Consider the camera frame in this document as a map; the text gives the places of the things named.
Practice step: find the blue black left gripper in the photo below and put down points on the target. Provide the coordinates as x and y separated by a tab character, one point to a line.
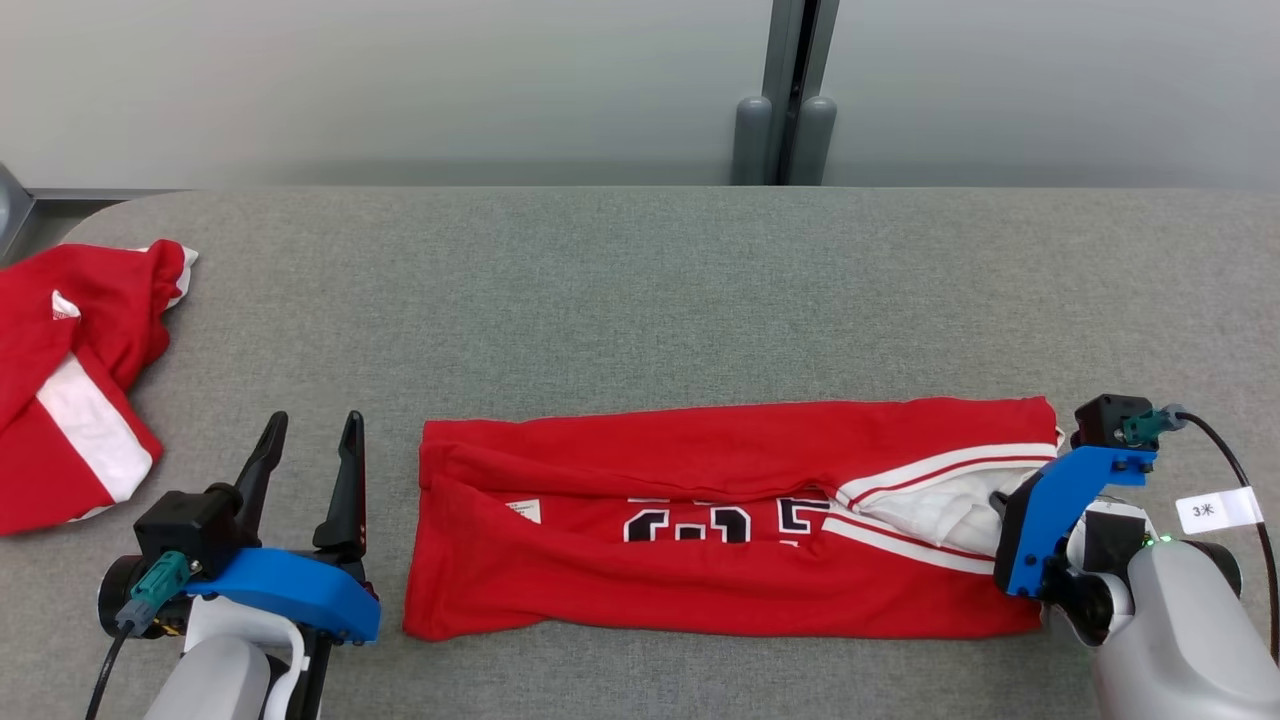
290	590

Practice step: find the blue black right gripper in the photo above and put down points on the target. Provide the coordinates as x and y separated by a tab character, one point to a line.
1050	510

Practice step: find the red shorts with white stripe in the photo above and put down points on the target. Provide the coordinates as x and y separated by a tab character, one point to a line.
60	400

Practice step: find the red jersey with number print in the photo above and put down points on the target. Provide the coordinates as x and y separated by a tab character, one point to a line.
700	590

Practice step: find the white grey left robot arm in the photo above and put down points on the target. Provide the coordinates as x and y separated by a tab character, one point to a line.
220	670

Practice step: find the grey fabric upholstered surface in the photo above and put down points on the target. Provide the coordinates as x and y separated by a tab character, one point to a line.
600	300

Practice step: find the grey metal corner piece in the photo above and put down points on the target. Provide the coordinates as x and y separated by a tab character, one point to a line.
12	215

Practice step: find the grey cylindrical bumper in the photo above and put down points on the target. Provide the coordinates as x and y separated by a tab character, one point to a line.
815	140
752	140

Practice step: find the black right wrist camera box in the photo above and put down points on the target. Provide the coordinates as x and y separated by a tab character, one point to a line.
1105	420

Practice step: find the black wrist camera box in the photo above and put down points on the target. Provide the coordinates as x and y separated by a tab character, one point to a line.
1105	420
185	525

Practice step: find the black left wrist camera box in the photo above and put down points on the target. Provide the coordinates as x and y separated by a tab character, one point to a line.
185	525

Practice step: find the grey metal door frame post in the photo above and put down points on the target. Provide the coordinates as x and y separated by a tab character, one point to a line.
800	80

